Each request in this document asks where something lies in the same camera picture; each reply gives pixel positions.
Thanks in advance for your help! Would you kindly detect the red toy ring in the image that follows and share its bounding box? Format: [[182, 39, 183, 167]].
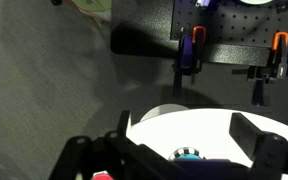
[[93, 170, 114, 180]]

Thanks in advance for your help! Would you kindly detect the black perforated breadboard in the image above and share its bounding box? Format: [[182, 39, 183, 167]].
[[169, 0, 288, 48]]

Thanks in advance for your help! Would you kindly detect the green pink cloth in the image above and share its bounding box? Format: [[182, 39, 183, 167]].
[[63, 0, 114, 24]]

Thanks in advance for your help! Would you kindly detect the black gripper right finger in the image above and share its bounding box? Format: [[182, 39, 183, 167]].
[[228, 112, 269, 160]]

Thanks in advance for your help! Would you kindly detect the purple clamp orange trigger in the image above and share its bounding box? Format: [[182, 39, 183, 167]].
[[231, 31, 288, 107], [171, 25, 208, 98]]

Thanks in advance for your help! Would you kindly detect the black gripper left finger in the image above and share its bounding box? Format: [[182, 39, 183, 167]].
[[116, 109, 132, 138]]

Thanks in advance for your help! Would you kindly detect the black mounting plate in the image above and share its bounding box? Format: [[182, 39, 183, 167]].
[[109, 0, 272, 67]]

